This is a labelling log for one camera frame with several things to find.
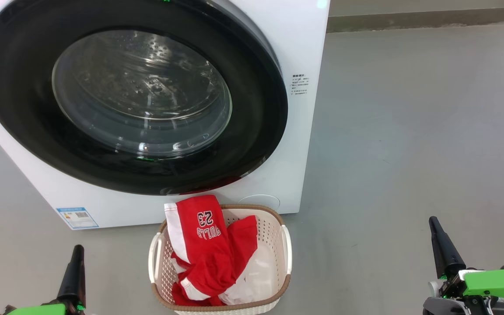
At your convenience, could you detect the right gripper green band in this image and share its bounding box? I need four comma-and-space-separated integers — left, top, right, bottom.
423, 216, 504, 315

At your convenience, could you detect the blue energy label sticker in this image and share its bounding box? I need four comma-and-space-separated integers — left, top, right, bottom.
56, 207, 99, 230

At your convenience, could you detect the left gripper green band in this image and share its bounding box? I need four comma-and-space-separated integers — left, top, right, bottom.
3, 245, 86, 315

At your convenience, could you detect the white front-load washing machine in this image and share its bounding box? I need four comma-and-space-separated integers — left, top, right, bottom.
0, 0, 331, 230

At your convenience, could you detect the stainless steel washer drum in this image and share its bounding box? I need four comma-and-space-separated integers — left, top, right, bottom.
57, 31, 231, 156

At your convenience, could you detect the black round glass washer door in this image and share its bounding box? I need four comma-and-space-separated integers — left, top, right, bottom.
0, 0, 288, 196

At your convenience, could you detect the cream perforated laundry basket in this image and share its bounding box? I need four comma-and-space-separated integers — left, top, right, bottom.
148, 204, 293, 315

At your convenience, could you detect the round white filter cover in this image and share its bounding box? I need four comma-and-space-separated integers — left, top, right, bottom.
237, 194, 281, 211

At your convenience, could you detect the printed text warning sticker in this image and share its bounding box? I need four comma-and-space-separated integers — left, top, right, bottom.
290, 73, 309, 96

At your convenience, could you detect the red and white jersey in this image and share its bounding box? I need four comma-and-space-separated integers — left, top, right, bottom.
164, 195, 277, 307

